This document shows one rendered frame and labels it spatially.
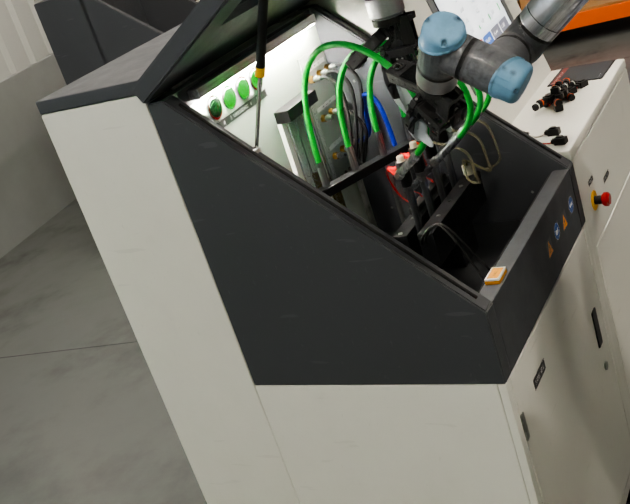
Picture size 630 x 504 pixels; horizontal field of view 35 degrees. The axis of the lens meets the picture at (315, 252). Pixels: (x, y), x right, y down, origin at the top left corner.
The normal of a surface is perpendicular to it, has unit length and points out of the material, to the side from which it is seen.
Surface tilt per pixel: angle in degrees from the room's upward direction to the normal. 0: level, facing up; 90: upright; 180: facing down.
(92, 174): 90
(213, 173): 90
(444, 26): 45
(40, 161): 90
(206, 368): 90
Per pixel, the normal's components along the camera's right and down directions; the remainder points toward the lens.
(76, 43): -0.18, 0.43
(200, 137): -0.43, 0.47
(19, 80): 0.90, -0.14
